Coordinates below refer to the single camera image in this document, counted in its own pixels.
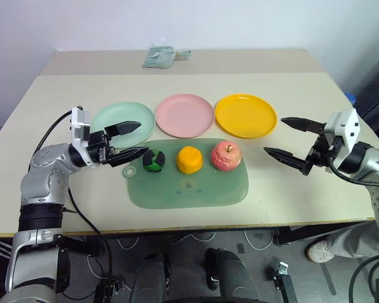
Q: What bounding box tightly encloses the yellow plate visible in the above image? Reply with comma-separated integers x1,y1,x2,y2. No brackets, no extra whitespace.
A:
214,93,279,140

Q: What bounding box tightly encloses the grey trouser leg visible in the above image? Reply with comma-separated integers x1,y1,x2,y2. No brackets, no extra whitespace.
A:
325,220,379,259

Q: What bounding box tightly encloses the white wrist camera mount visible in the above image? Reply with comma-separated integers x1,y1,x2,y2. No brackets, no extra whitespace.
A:
323,108,361,169
69,106,92,150

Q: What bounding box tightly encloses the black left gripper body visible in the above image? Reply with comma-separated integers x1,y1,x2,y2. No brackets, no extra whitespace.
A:
87,130,115,165

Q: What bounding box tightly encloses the black table frame beam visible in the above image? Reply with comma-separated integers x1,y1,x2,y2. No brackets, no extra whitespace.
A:
272,222,377,246

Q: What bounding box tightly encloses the black rounded shape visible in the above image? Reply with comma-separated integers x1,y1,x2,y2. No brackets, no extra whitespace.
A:
205,247,257,303
128,251,172,303

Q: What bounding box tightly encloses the dark woven panel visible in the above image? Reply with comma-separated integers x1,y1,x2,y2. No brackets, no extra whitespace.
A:
337,54,379,134

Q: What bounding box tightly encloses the black metal stand bracket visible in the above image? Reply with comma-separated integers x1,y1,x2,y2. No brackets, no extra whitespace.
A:
269,259,300,303

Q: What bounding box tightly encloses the light green plate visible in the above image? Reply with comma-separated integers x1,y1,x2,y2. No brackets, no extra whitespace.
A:
90,101,156,150

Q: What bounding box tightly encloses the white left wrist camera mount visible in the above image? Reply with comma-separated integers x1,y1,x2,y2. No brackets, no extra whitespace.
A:
69,106,92,150

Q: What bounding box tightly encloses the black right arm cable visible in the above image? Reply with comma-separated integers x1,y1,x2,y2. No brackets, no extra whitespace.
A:
327,156,379,187

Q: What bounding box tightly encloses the white shoe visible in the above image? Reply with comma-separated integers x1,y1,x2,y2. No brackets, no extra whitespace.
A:
304,237,336,264

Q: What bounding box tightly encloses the pink plate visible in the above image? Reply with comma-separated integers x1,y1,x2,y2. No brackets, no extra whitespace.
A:
155,93,216,139

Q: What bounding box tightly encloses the green and black fruit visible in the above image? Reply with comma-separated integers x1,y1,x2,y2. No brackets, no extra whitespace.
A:
141,149,166,174

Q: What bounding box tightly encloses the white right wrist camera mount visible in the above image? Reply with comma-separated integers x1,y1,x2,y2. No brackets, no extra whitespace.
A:
323,108,361,169

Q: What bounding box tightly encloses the red apple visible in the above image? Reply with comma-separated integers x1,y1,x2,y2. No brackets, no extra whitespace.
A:
210,140,243,172

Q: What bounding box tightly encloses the orange fruit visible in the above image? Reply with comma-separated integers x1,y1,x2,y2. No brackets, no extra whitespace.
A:
175,145,204,175

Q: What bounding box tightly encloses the translucent green cutting board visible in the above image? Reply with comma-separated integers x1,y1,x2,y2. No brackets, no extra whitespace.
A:
122,138,251,210

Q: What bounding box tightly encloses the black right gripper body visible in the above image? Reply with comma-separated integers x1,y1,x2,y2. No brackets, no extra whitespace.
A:
301,131,342,176

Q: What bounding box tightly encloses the pale green fabric pouch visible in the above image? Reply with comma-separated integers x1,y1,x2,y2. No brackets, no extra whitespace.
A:
141,45,192,69

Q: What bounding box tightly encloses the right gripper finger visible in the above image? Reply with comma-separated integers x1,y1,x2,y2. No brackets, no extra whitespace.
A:
263,146,308,173
280,116,325,134

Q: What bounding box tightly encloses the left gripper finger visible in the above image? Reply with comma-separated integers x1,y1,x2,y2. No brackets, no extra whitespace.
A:
104,121,142,139
108,146,150,169

